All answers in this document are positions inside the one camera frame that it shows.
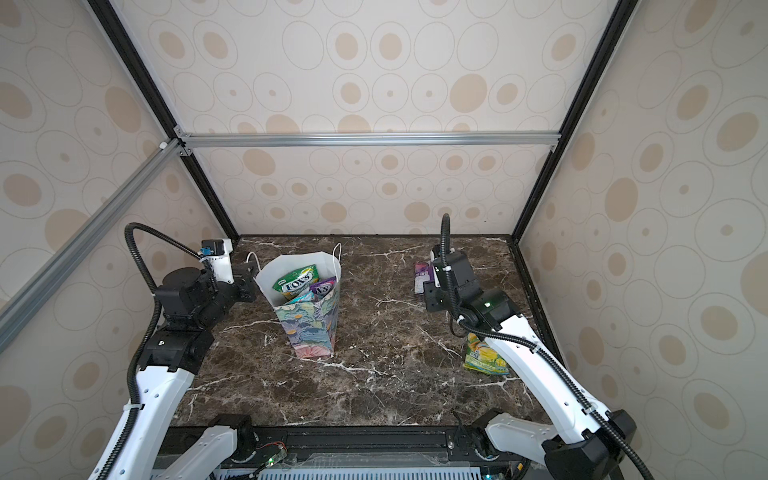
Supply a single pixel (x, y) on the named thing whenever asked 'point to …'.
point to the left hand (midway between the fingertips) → (260, 259)
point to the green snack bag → (297, 283)
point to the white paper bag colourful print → (311, 326)
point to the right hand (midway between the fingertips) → (435, 285)
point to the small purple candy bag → (321, 289)
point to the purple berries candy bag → (423, 272)
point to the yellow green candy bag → (480, 356)
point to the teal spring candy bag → (308, 296)
